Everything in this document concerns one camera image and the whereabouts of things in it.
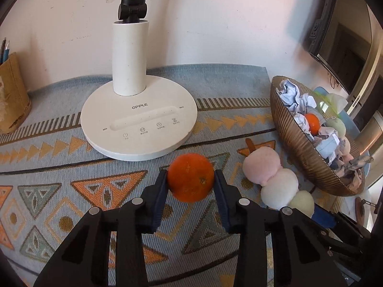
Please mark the bunch of pens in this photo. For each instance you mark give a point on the bunch of pens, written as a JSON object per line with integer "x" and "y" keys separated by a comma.
{"x": 4, "y": 50}

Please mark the tan cylindrical pen holder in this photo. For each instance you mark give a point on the tan cylindrical pen holder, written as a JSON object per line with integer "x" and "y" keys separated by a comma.
{"x": 12, "y": 95}

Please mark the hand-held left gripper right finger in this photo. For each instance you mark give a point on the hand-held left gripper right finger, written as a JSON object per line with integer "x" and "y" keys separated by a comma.
{"x": 223, "y": 203}

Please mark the small brown round object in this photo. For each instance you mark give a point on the small brown round object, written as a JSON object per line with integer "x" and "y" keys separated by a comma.
{"x": 359, "y": 210}

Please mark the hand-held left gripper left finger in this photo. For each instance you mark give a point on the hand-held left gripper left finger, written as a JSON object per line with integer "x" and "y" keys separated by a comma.
{"x": 160, "y": 197}

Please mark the pastel plush dango skewer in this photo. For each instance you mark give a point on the pastel plush dango skewer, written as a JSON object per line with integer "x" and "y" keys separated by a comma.
{"x": 335, "y": 126}
{"x": 278, "y": 185}

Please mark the black framed screen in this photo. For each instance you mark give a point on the black framed screen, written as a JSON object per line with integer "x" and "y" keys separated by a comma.
{"x": 326, "y": 21}

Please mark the brown ribbed bowl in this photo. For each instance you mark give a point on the brown ribbed bowl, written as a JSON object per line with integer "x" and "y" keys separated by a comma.
{"x": 299, "y": 152}

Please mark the paper ball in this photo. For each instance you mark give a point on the paper ball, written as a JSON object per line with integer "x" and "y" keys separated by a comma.
{"x": 305, "y": 104}
{"x": 288, "y": 91}
{"x": 300, "y": 122}
{"x": 344, "y": 170}
{"x": 327, "y": 140}

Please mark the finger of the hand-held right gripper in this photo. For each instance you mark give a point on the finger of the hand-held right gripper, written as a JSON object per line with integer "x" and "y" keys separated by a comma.
{"x": 324, "y": 216}

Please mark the white desk lamp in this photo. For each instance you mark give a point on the white desk lamp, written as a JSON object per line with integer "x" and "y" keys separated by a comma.
{"x": 137, "y": 116}

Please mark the patterned table cloth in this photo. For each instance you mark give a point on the patterned table cloth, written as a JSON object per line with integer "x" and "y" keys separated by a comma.
{"x": 74, "y": 155}

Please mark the orange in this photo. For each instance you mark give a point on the orange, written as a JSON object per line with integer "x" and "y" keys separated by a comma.
{"x": 313, "y": 123}
{"x": 190, "y": 178}

